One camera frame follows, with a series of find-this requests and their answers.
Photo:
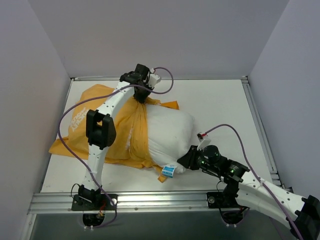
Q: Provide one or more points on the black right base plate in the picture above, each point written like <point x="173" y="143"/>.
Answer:
<point x="215" y="200"/>

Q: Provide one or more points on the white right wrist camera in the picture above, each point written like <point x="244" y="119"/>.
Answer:
<point x="204" y="140"/>

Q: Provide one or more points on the aluminium right side rail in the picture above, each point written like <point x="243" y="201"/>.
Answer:
<point x="261" y="133"/>

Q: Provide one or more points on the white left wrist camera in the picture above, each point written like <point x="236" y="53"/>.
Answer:
<point x="153" y="78"/>

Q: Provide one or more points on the white pillow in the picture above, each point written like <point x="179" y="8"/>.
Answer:
<point x="169" y="134"/>

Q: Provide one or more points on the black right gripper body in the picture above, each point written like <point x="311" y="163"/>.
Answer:
<point x="189" y="158"/>

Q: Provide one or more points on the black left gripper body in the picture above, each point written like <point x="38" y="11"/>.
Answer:
<point x="142" y="92"/>

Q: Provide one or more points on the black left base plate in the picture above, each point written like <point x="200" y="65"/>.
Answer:
<point x="81" y="204"/>

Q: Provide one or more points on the orange Mickey Mouse pillowcase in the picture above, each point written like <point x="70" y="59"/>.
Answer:
<point x="130" y="148"/>

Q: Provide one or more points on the aluminium front rail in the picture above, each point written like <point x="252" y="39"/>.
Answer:
<point x="127" y="202"/>

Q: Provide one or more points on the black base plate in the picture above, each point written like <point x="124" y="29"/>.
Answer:
<point x="215" y="200"/>
<point x="81" y="204"/>

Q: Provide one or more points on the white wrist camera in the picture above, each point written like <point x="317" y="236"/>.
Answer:
<point x="204" y="140"/>
<point x="153" y="78"/>

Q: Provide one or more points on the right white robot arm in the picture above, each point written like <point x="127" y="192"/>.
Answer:
<point x="243" y="189"/>

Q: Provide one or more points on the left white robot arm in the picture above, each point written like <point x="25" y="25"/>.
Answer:
<point x="100" y="127"/>

